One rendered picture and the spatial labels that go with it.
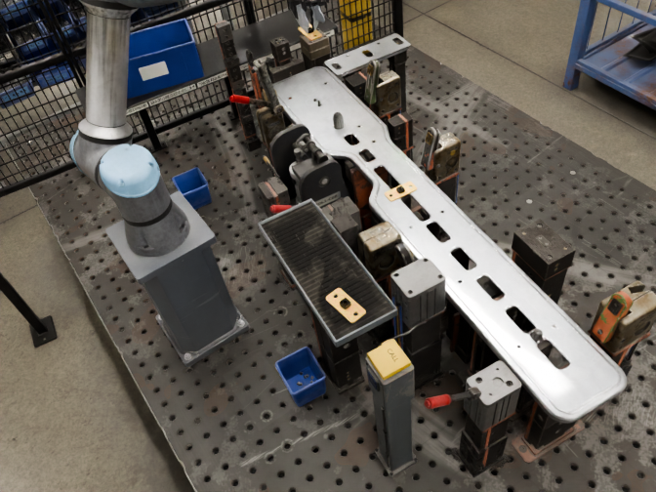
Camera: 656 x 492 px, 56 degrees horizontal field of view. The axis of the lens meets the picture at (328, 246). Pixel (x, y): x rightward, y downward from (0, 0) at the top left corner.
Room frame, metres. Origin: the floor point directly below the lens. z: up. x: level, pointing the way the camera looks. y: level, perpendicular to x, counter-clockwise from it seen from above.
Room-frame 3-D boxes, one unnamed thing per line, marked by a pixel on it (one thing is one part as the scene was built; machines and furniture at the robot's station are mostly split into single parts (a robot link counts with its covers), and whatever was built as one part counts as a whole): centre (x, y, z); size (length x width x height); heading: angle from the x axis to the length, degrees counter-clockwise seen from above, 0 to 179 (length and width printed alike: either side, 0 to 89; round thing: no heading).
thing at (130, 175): (1.06, 0.40, 1.27); 0.13 x 0.12 x 0.14; 36
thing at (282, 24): (1.92, 0.29, 1.02); 0.90 x 0.22 x 0.03; 111
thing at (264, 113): (1.53, 0.11, 0.88); 0.07 x 0.06 x 0.35; 111
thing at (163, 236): (1.06, 0.40, 1.15); 0.15 x 0.15 x 0.10
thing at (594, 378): (1.14, -0.23, 1.00); 1.38 x 0.22 x 0.02; 21
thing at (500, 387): (0.54, -0.27, 0.88); 0.11 x 0.10 x 0.36; 111
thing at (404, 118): (1.47, -0.28, 0.84); 0.11 x 0.08 x 0.29; 111
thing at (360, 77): (1.72, -0.20, 0.84); 0.11 x 0.10 x 0.28; 111
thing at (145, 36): (1.86, 0.47, 1.10); 0.30 x 0.17 x 0.13; 102
